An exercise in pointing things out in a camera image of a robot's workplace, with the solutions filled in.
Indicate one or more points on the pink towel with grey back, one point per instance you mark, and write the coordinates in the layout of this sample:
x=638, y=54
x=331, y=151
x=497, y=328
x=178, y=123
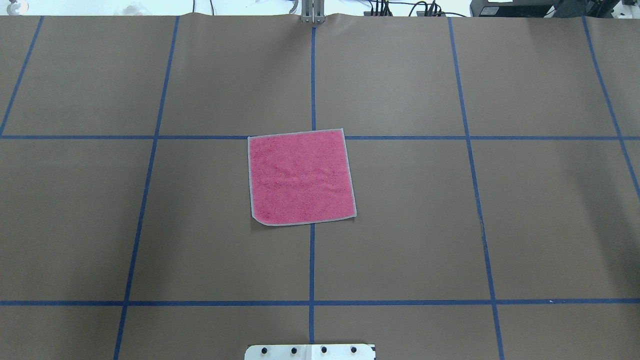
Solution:
x=300, y=178

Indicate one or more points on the black box device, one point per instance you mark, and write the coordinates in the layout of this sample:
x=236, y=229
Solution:
x=527, y=8

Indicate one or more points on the aluminium camera post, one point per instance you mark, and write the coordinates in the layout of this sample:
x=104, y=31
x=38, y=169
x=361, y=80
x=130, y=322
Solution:
x=312, y=11

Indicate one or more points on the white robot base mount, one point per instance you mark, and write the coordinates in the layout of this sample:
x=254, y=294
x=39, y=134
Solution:
x=336, y=351

